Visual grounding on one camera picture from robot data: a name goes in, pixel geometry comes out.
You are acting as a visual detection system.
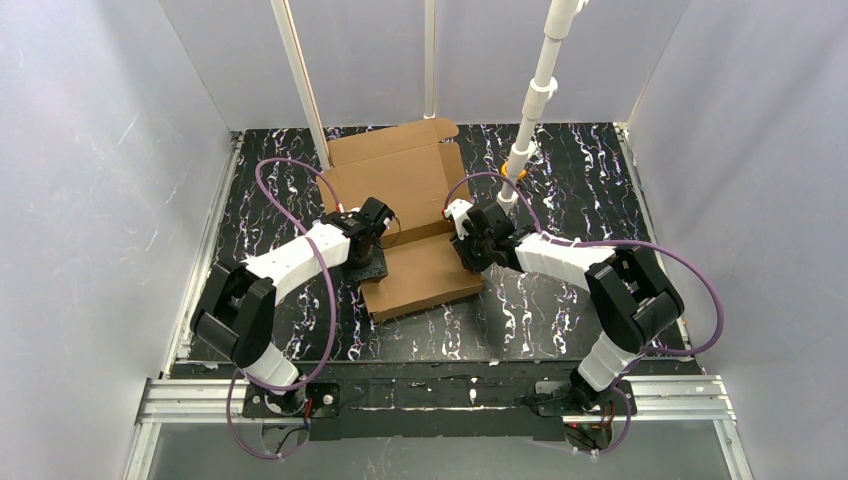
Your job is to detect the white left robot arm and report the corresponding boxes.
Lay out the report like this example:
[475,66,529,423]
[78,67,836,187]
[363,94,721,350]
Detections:
[190,197,396,395]

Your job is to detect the brown cardboard box sheet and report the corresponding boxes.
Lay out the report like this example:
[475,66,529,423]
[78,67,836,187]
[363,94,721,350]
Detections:
[320,118,484,322]

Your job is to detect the white wooden corner post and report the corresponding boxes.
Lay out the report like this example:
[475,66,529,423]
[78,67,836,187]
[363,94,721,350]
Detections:
[270,0,332,170]

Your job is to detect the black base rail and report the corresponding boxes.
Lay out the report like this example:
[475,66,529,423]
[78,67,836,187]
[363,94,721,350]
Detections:
[242,360,624,441]

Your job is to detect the white PVC pipe frame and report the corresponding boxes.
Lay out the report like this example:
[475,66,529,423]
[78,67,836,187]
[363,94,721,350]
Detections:
[422,0,587,213]

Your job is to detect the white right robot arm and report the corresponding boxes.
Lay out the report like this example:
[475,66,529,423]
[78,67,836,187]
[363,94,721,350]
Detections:
[443,200,685,402]

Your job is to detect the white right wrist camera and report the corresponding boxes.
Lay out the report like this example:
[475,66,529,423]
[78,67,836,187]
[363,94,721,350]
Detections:
[442,199,473,240]

